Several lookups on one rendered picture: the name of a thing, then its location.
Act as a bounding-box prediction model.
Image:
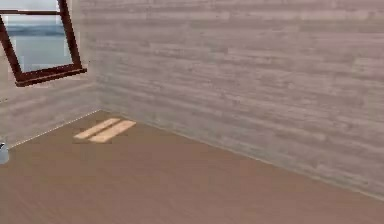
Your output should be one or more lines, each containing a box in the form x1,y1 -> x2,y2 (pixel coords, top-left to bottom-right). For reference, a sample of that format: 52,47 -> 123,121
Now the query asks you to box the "pale grey bucket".
0,141 -> 10,165

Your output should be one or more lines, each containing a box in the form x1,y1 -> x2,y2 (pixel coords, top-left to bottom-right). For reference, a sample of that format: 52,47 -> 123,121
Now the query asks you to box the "dark brown framed window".
0,0 -> 88,88

